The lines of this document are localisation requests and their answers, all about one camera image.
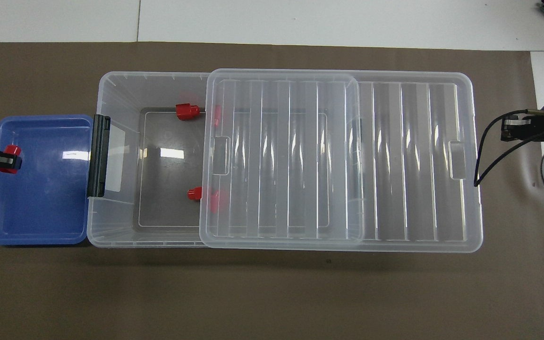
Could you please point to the clear ribbed plastic lid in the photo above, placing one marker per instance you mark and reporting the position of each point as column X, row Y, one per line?
column 395, row 165

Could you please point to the blue plastic tray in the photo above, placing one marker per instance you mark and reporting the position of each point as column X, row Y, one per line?
column 45, row 198

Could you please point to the clear plastic storage box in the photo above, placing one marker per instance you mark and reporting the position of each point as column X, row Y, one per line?
column 158, row 189

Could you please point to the brown table mat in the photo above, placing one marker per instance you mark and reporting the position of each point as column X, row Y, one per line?
column 253, row 293

